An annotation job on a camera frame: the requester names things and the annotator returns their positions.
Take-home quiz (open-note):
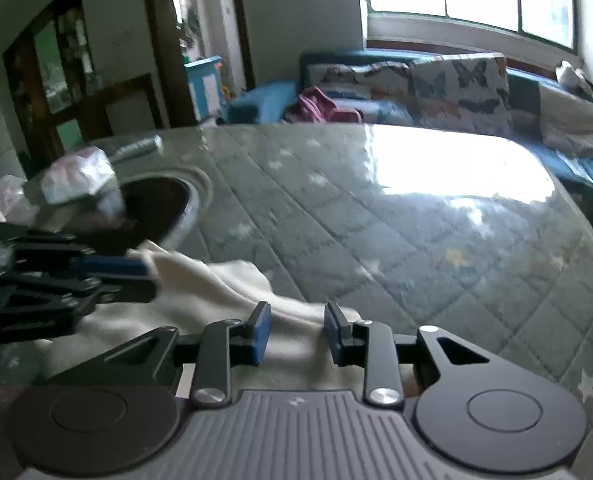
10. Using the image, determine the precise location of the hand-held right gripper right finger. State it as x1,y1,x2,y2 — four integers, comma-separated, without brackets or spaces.
323,301,492,407

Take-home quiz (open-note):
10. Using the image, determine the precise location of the dark wooden chair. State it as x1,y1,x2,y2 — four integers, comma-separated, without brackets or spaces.
79,72,171,142

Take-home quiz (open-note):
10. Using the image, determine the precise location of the blue sofa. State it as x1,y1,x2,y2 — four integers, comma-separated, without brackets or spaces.
215,48,593,223

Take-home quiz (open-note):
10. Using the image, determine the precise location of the pink cloth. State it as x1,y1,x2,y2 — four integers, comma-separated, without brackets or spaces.
289,86,363,125

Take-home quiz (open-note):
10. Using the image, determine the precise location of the round black induction cooker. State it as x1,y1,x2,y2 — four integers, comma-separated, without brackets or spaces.
74,170,213,257

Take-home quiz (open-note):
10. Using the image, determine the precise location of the long butterfly print pillow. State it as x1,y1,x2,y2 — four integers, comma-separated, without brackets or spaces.
305,61,413,113

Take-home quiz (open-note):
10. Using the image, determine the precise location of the glass door cabinet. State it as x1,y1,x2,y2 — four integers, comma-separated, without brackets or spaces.
2,0,100,162

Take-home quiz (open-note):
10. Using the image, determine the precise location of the quilted star tablecloth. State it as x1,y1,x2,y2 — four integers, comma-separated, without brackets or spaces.
0,122,593,480

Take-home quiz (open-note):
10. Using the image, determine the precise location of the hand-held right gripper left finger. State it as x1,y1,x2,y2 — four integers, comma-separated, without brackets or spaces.
41,301,272,408

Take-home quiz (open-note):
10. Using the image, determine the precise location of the light blue cabinet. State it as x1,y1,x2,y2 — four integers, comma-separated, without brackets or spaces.
183,55,226,122

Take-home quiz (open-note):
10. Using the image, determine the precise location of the panda plush toy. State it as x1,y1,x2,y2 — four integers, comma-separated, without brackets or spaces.
555,60,593,96

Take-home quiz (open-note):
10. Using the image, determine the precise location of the tissue paper pack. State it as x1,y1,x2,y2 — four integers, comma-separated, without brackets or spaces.
40,148,124,218

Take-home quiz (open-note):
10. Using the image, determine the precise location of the dark wooden door frame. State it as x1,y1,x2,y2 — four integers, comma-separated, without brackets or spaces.
140,0,257,129

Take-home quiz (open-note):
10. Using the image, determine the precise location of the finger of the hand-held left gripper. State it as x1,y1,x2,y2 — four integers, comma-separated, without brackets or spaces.
0,271,158,347
10,243,151,278

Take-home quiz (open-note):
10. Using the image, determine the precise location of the pink plastic bag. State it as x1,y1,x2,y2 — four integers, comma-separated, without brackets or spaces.
0,174,30,228

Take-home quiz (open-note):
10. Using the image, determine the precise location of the cream cloth garment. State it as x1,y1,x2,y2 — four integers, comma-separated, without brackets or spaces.
46,239,363,397

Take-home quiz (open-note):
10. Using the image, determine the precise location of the square butterfly print pillow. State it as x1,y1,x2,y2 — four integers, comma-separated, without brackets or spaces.
407,53,513,137

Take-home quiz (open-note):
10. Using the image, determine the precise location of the plain grey pillow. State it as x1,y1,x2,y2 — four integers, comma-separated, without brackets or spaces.
537,81,593,162

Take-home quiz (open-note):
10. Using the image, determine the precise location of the grey remote control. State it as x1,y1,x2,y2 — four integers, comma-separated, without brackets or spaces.
110,136,164,164

